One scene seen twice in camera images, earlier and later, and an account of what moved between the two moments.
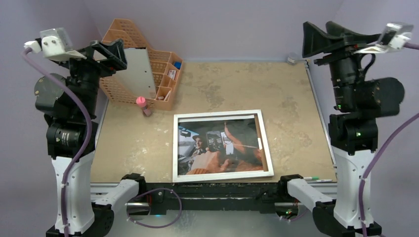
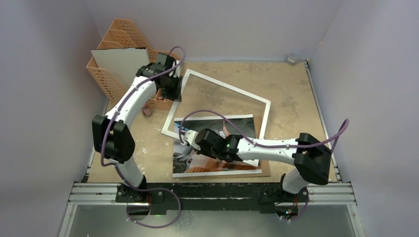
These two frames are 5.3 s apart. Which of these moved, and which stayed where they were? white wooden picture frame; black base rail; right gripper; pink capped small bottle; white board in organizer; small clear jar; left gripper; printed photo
Moved: left gripper; white wooden picture frame; right gripper
Stayed: small clear jar; pink capped small bottle; printed photo; white board in organizer; black base rail
